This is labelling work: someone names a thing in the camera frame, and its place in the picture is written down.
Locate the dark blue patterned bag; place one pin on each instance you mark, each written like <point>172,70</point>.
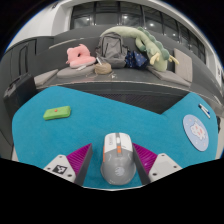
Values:
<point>136,60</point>

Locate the green dragon plush toy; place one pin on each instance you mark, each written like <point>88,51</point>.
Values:
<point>158,55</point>

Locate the dark grey built-in bench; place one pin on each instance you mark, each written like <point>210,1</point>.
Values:
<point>133,77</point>

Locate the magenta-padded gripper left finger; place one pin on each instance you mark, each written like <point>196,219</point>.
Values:
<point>78,160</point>

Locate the white marker blue cap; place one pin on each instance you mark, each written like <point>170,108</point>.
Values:
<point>205,112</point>

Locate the teal felt table mat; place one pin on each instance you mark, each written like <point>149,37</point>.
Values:
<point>83,120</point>

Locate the dark glass window wall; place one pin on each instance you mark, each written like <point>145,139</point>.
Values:
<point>103,18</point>

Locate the small black desk object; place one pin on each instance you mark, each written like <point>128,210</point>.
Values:
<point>219,125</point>

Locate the green eraser block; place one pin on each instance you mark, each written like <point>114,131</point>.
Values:
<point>56,113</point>

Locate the beige upright cushion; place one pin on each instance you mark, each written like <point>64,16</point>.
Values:
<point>183,65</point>

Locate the grey backpack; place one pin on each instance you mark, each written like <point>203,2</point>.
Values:
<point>111,48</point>

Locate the square grey seat cushion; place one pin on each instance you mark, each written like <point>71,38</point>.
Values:
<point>45,77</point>

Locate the grey white computer mouse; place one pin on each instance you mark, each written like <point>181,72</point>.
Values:
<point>118,160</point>

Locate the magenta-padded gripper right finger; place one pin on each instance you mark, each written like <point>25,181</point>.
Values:
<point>148,160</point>

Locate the pink plush cushion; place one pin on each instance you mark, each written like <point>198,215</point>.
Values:
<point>80,58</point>

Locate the black suitcase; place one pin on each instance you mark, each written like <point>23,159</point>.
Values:
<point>18,93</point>

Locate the tan woven basket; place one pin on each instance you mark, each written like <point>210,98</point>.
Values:
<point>102,69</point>

